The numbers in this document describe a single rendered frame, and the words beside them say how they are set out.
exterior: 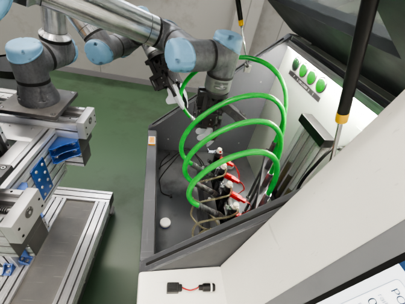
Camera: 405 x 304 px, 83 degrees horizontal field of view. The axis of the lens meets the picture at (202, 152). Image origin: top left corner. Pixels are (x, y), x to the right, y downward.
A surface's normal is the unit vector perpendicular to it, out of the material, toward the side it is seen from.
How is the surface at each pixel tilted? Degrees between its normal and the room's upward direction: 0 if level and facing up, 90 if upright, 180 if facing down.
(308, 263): 76
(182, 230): 0
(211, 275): 0
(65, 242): 0
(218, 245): 90
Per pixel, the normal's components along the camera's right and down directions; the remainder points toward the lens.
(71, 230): 0.18, -0.75
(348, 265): -0.90, -0.22
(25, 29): 0.01, 0.65
